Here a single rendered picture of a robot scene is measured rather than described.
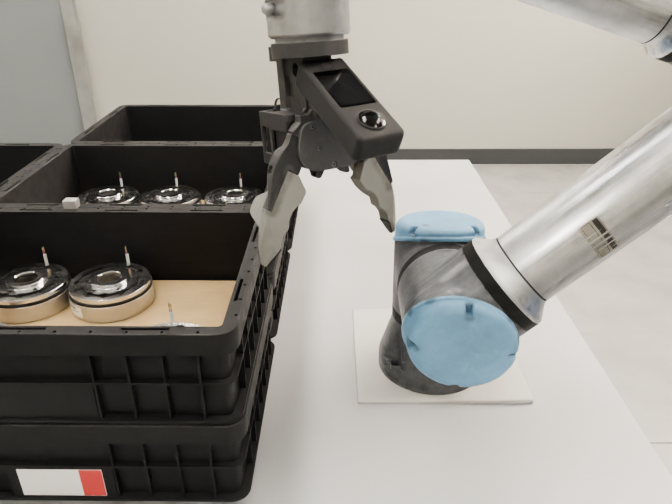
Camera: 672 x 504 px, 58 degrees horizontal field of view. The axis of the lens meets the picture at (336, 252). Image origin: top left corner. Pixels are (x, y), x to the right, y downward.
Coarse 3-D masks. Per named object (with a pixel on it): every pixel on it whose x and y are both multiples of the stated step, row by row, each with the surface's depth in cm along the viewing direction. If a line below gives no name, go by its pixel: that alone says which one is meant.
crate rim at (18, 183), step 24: (72, 144) 108; (96, 144) 108; (120, 144) 108; (144, 144) 108; (168, 144) 108; (192, 144) 108; (216, 144) 108; (240, 144) 108; (0, 192) 87; (264, 192) 87
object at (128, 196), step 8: (88, 192) 106; (128, 192) 105; (136, 192) 105; (80, 200) 102; (88, 200) 102; (96, 200) 102; (104, 200) 102; (112, 200) 102; (120, 200) 102; (128, 200) 102
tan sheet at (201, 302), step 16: (160, 288) 82; (176, 288) 82; (192, 288) 82; (208, 288) 82; (224, 288) 82; (160, 304) 78; (176, 304) 78; (192, 304) 78; (208, 304) 78; (224, 304) 78; (48, 320) 75; (64, 320) 75; (80, 320) 75; (128, 320) 75; (144, 320) 75; (160, 320) 75; (176, 320) 75; (192, 320) 75; (208, 320) 75
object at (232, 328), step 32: (256, 224) 77; (256, 256) 69; (224, 320) 57; (0, 352) 56; (32, 352) 56; (64, 352) 56; (96, 352) 56; (128, 352) 56; (160, 352) 56; (192, 352) 56; (224, 352) 56
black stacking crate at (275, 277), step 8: (280, 256) 96; (288, 256) 116; (280, 264) 103; (288, 264) 113; (280, 272) 100; (272, 280) 88; (280, 280) 101; (272, 288) 88; (280, 288) 102; (280, 296) 102; (272, 304) 92; (280, 304) 100; (272, 312) 95; (280, 312) 98; (272, 320) 95; (272, 328) 94; (272, 336) 92
